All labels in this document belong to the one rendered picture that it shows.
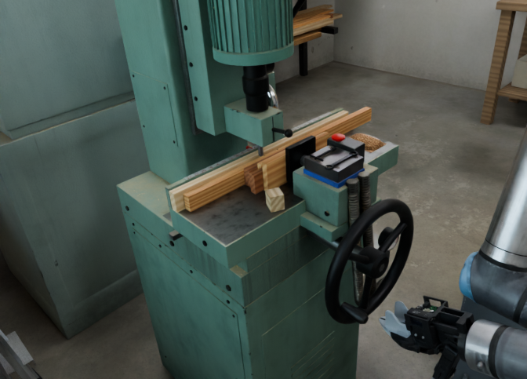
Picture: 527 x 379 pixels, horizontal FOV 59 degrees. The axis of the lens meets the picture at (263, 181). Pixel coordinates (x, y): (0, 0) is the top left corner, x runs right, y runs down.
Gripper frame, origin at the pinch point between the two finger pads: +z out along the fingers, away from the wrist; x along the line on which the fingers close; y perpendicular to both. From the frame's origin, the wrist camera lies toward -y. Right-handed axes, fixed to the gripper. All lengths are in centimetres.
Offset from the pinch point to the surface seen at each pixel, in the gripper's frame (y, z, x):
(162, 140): 47, 55, 8
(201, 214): 32.2, 27.4, 19.0
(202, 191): 36.5, 28.5, 16.1
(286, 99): 17, 251, -207
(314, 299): -2.8, 26.0, -3.3
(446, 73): -3, 168, -322
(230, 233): 28.7, 17.9, 18.9
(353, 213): 23.8, 5.1, -4.1
